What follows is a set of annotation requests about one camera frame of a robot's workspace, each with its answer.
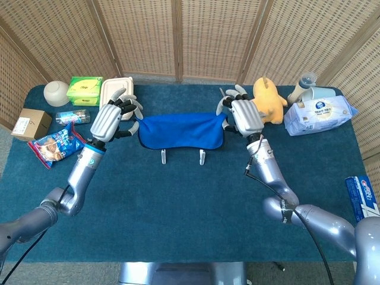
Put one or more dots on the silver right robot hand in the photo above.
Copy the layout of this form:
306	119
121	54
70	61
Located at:
246	115

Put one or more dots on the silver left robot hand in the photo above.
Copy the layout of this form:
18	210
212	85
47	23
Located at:
105	121

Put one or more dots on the blue cloth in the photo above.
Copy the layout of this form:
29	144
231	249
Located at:
181	130

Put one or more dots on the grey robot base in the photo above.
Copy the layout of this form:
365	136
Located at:
181	274

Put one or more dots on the yellow plush toy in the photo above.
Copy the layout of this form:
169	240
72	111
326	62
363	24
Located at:
271	102

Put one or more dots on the beige lidded lunch box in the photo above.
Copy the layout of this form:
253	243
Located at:
108	89

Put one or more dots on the clear plastic snack jar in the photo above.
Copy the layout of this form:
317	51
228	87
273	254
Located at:
72	116

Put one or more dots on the metal spoon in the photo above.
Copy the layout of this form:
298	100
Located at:
221	91

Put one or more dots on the green tissue pack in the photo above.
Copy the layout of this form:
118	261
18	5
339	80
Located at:
84	90

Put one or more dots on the blue cookie snack bag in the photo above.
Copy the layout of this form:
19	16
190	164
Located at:
56	145

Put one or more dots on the white upturned bowl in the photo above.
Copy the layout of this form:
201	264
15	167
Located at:
56	93

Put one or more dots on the baby bottle with blue collar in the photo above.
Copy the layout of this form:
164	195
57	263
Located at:
298	90

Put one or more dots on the white wet wipes pack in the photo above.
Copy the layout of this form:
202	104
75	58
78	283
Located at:
317	115

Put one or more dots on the small cardboard box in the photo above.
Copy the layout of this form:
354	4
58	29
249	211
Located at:
31	124

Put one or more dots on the light blue cup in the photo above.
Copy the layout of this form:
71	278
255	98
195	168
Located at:
322	92

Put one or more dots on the woven bamboo folding screen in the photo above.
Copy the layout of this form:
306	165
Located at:
142	35

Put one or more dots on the teal table mat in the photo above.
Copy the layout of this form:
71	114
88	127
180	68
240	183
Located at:
178	207

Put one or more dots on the blue white toothpaste box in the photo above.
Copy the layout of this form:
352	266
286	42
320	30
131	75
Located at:
360	196

